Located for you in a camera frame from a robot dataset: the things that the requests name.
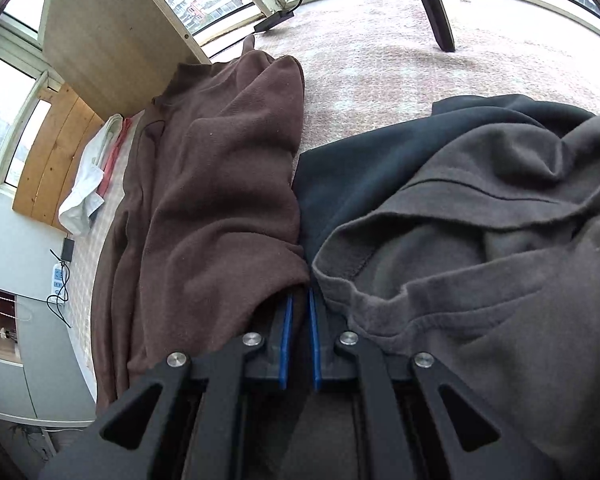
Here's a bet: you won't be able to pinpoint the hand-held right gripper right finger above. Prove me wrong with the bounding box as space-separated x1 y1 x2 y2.
307 287 561 480

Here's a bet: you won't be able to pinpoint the black power cords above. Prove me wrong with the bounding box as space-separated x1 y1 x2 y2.
45 260 73 328

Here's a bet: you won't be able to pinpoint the pink cloth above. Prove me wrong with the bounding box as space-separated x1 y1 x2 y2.
97 117 133 196

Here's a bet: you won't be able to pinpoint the white power strip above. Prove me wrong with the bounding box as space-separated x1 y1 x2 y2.
50 260 67 296

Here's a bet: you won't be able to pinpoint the white cabinet with shelf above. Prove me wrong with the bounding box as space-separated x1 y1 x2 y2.
0 280 98 428

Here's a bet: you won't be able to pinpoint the pine plank wall panel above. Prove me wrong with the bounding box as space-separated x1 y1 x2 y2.
12 82 106 233

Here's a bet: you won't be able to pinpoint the black tripod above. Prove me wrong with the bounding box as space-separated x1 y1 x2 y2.
357 0 463 53

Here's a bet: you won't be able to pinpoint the light wooden cabinet panel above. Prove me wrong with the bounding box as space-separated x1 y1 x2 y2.
41 0 213 121

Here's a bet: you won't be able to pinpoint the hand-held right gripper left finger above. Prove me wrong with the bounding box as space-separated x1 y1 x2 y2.
37 292 295 480

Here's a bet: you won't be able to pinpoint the black inline cable controller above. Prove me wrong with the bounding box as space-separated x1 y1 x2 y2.
254 9 296 33

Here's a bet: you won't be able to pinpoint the white shirt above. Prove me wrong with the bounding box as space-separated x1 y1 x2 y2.
58 114 126 237

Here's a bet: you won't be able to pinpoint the brown sweater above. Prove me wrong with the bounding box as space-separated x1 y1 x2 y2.
91 35 311 411

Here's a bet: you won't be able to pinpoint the grey sweatshirt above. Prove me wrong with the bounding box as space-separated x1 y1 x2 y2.
280 107 600 480

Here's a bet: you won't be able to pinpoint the dark teal garment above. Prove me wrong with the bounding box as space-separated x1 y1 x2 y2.
292 94 600 266

